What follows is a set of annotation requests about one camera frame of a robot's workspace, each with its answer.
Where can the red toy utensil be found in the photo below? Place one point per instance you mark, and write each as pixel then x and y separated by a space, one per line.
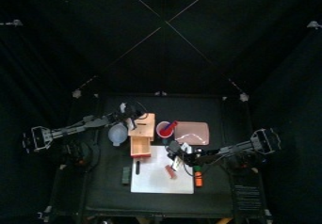
pixel 170 126

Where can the red toy sausage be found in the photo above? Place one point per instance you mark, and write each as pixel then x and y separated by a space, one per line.
pixel 170 172

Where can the white plastic cutting board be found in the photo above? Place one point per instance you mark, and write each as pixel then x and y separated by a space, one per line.
pixel 155 180

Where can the pink plastic cup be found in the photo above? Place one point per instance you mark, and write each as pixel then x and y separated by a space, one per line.
pixel 161 132

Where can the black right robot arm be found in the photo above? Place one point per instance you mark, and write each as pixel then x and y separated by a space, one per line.
pixel 248 144

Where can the red wooden drawer with knob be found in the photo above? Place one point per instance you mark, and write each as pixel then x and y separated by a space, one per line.
pixel 141 147

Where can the dark green box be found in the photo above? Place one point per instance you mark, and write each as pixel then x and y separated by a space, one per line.
pixel 126 175

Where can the wooden drawer cabinet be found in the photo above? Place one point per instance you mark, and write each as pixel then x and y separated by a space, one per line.
pixel 143 125

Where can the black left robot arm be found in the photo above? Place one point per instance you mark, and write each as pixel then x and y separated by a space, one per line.
pixel 63 131

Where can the pink plastic tray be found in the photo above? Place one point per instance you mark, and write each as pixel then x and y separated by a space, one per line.
pixel 193 133

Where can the orange marker pen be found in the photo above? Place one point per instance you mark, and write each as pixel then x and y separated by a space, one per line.
pixel 198 179

